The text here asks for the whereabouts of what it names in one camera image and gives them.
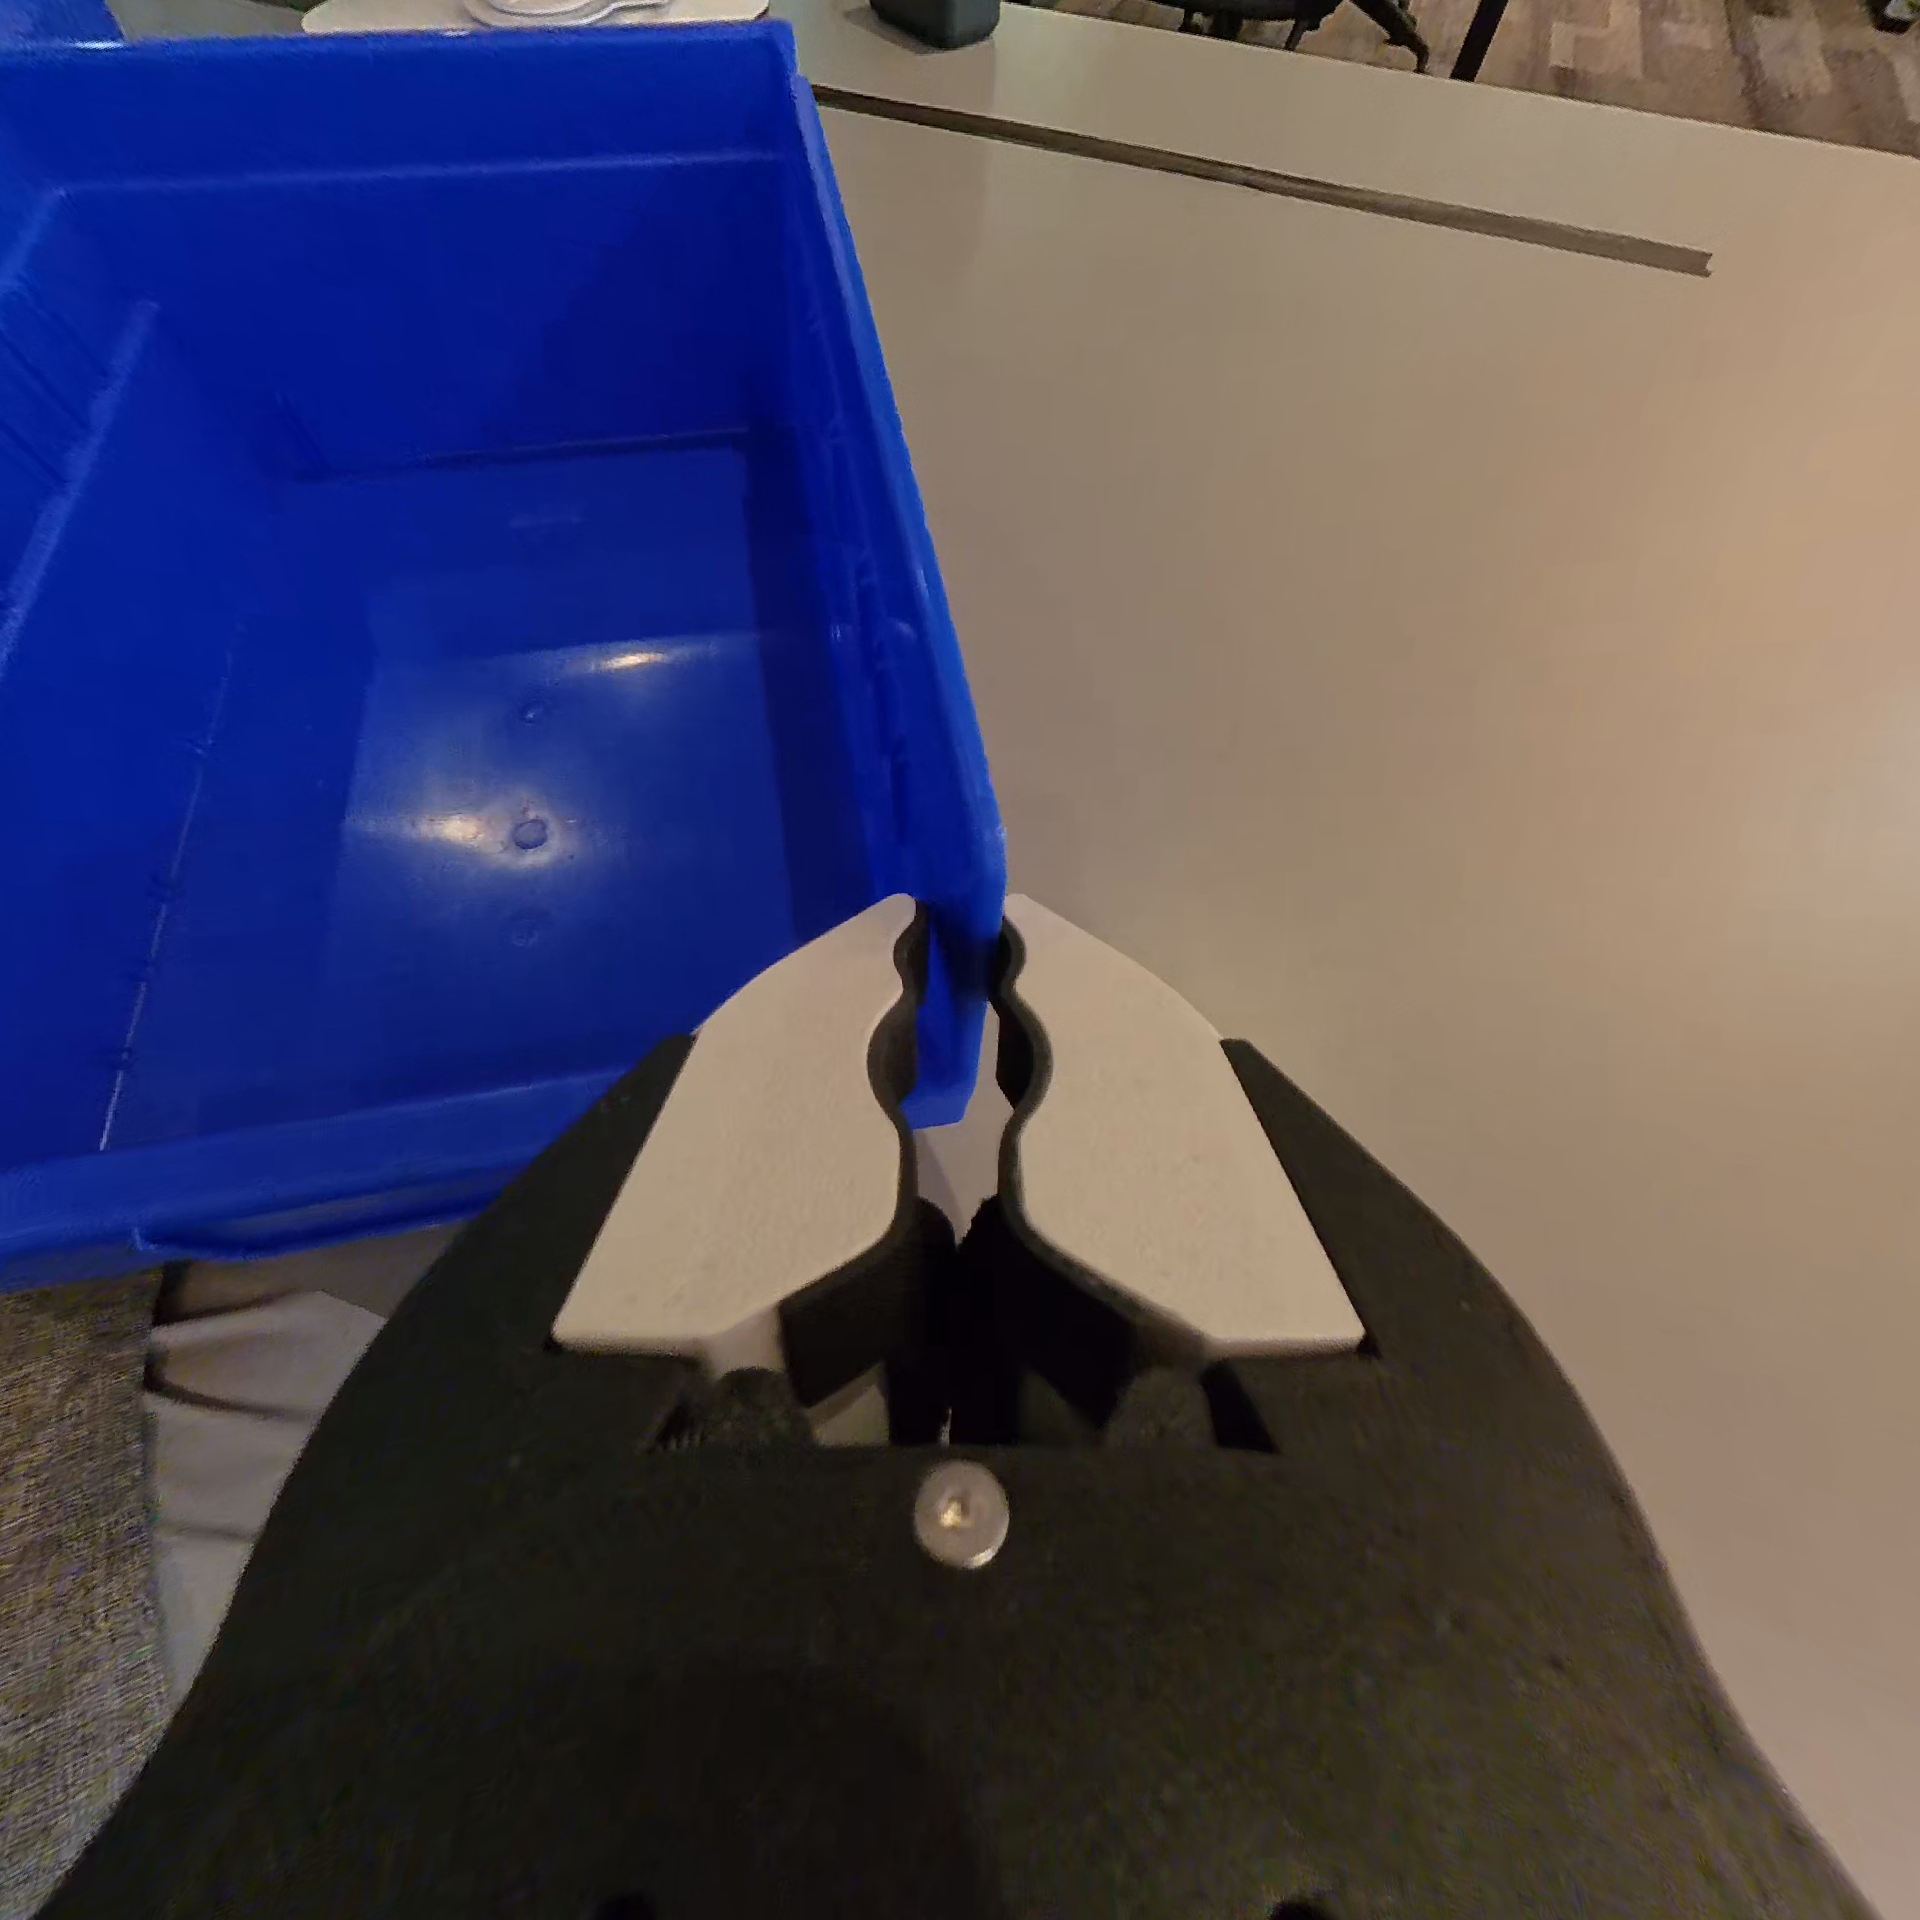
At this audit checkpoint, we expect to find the blue plastic bin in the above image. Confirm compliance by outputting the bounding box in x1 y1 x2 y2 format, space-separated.
0 18 1007 1299

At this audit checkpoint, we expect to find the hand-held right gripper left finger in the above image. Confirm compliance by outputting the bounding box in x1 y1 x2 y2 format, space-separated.
550 897 921 1361

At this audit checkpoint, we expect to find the white stand base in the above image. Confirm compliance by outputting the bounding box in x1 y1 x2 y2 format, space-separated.
300 0 751 35

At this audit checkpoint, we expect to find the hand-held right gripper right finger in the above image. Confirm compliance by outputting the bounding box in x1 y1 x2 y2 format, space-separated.
990 897 1367 1361

